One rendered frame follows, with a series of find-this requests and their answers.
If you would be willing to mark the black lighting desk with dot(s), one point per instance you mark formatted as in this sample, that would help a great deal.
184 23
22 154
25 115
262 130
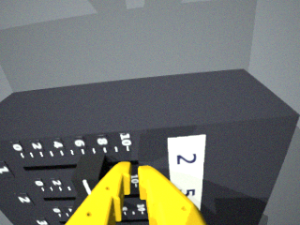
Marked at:
221 137

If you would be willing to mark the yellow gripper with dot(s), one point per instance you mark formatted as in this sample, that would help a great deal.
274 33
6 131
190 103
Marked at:
166 203

